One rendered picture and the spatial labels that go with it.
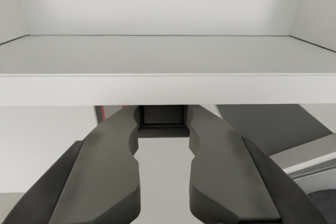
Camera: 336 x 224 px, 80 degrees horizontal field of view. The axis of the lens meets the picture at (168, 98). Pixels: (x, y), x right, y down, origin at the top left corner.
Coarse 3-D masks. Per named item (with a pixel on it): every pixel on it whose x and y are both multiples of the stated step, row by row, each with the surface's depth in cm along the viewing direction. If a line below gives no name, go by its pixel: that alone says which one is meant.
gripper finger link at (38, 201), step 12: (72, 144) 9; (60, 156) 8; (72, 156) 8; (48, 168) 8; (60, 168) 8; (48, 180) 7; (60, 180) 7; (36, 192) 7; (48, 192) 7; (60, 192) 7; (24, 204) 6; (36, 204) 6; (48, 204) 6; (12, 216) 6; (24, 216) 6; (36, 216) 6; (48, 216) 6
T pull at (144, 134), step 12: (144, 108) 13; (156, 108) 13; (168, 108) 13; (180, 108) 13; (144, 120) 13; (156, 120) 13; (168, 120) 13; (180, 120) 13; (144, 132) 13; (156, 132) 13; (168, 132) 13; (180, 132) 13
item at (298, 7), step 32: (0, 0) 14; (32, 0) 16; (64, 0) 16; (96, 0) 16; (128, 0) 16; (160, 0) 16; (192, 0) 17; (224, 0) 17; (256, 0) 17; (288, 0) 17; (320, 0) 15; (0, 32) 14; (32, 32) 17; (64, 32) 17; (96, 32) 17; (128, 32) 18; (160, 32) 18; (192, 32) 18; (224, 32) 18; (256, 32) 18; (288, 32) 18; (320, 32) 15
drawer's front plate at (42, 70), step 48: (0, 48) 13; (48, 48) 14; (96, 48) 14; (144, 48) 14; (192, 48) 14; (240, 48) 14; (288, 48) 14; (0, 96) 10; (48, 96) 10; (96, 96) 10; (144, 96) 10; (192, 96) 10; (240, 96) 10; (288, 96) 11
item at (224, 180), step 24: (192, 120) 11; (216, 120) 11; (192, 144) 11; (216, 144) 9; (240, 144) 9; (192, 168) 8; (216, 168) 8; (240, 168) 8; (192, 192) 7; (216, 192) 7; (240, 192) 7; (264, 192) 7; (216, 216) 7; (240, 216) 6; (264, 216) 6
